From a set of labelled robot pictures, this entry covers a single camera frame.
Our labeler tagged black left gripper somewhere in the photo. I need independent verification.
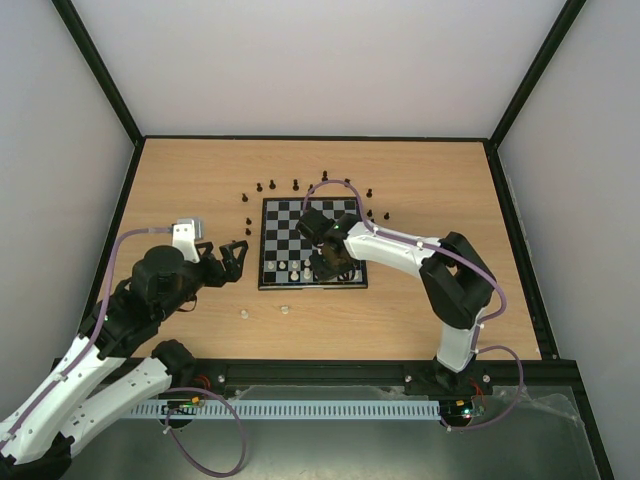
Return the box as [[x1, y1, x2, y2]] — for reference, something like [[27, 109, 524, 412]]
[[158, 240, 250, 320]]

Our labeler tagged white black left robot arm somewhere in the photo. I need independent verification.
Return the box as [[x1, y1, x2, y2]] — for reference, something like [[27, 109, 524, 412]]
[[1, 241, 248, 479]]

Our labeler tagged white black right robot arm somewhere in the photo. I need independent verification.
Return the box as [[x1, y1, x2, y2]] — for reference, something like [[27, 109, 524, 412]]
[[296, 208, 497, 392]]

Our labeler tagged black white chessboard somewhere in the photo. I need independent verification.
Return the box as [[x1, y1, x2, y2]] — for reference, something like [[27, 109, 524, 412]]
[[258, 197, 368, 291]]

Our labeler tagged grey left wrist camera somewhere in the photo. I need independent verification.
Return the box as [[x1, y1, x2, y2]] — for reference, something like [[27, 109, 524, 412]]
[[171, 217, 204, 263]]

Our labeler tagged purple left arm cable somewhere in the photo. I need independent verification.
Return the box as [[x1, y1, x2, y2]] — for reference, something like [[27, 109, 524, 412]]
[[0, 226, 247, 474]]

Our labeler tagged white slotted cable duct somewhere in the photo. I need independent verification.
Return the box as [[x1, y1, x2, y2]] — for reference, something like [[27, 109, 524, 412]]
[[123, 400, 441, 421]]

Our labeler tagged black front frame rail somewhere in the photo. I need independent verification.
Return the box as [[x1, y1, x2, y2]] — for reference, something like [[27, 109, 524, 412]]
[[52, 357, 581, 396]]

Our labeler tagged black rear left frame post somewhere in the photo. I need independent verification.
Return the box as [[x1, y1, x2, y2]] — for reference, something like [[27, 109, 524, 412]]
[[51, 0, 144, 146]]

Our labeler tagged black frame post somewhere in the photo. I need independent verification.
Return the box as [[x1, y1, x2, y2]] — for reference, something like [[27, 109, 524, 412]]
[[51, 0, 144, 146], [489, 0, 587, 149]]

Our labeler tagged black rear right frame post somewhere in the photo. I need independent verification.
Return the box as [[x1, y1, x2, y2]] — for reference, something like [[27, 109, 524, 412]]
[[489, 0, 587, 149]]

